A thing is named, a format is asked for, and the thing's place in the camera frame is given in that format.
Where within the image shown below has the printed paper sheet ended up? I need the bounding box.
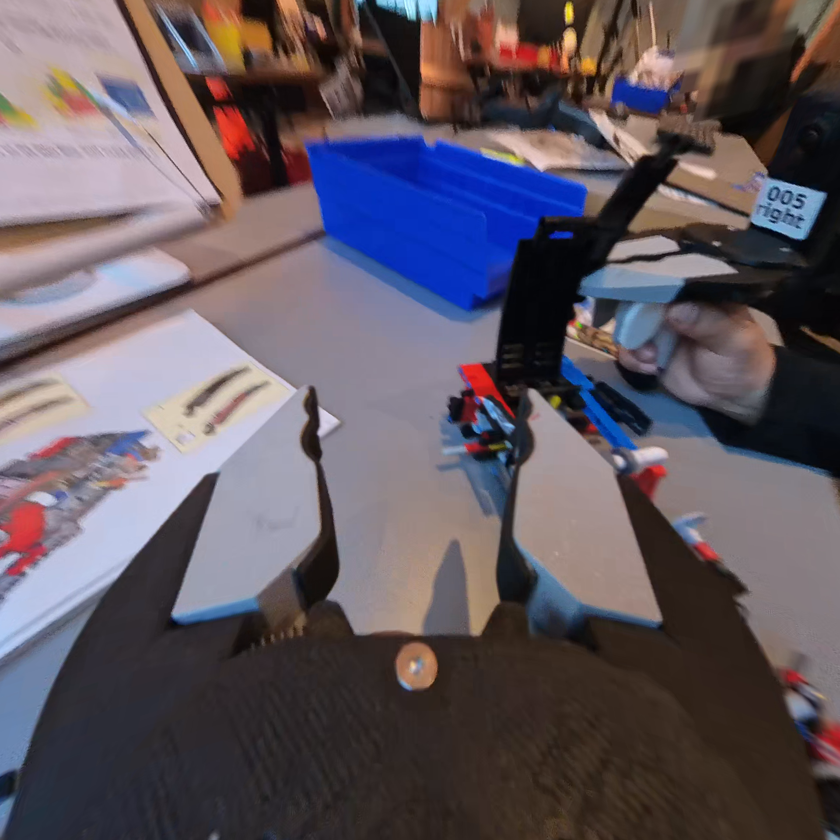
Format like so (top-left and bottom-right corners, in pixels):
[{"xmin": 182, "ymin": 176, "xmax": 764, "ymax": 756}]
[{"xmin": 0, "ymin": 0, "xmax": 223, "ymax": 227}]

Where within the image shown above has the grey back table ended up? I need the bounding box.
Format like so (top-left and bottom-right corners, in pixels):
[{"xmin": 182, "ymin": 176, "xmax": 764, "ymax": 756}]
[{"xmin": 367, "ymin": 112, "xmax": 769, "ymax": 221}]

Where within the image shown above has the blue plastic bin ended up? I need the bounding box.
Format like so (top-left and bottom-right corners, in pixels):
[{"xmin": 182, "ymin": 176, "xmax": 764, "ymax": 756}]
[{"xmin": 305, "ymin": 134, "xmax": 588, "ymax": 311}]

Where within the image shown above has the white paper stand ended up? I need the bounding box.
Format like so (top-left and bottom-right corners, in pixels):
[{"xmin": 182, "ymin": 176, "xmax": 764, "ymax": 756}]
[{"xmin": 0, "ymin": 197, "xmax": 221, "ymax": 345}]

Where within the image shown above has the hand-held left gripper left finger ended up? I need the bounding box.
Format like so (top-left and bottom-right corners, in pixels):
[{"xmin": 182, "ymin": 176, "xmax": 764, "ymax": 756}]
[{"xmin": 171, "ymin": 386, "xmax": 341, "ymax": 637}]

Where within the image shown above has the person's right hand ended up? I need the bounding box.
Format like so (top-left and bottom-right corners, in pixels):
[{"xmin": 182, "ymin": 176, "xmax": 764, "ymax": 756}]
[{"xmin": 616, "ymin": 302, "xmax": 781, "ymax": 422}]

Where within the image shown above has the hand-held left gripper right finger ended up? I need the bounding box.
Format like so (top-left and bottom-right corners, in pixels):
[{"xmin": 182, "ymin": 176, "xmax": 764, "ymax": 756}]
[{"xmin": 496, "ymin": 389, "xmax": 662, "ymax": 636}]

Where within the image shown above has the holographic sticker sheet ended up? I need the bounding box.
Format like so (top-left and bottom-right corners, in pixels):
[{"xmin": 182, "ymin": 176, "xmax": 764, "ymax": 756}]
[{"xmin": 566, "ymin": 302, "xmax": 623, "ymax": 361}]

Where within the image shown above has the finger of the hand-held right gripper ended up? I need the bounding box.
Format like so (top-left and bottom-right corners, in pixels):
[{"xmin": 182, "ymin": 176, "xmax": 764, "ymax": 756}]
[
  {"xmin": 604, "ymin": 226, "xmax": 726, "ymax": 265},
  {"xmin": 577, "ymin": 253, "xmax": 740, "ymax": 303}
]

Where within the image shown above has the person's right forearm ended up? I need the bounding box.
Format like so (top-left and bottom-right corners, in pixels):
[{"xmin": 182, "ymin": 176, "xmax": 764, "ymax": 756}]
[{"xmin": 696, "ymin": 341, "xmax": 840, "ymax": 478}]

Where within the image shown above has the instruction booklet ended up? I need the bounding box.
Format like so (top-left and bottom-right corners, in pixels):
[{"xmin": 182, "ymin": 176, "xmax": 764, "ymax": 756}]
[{"xmin": 0, "ymin": 308, "xmax": 342, "ymax": 660}]

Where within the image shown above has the toy brick car model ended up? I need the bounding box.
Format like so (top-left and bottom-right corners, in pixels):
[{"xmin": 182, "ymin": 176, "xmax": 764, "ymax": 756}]
[{"xmin": 443, "ymin": 220, "xmax": 840, "ymax": 782}]

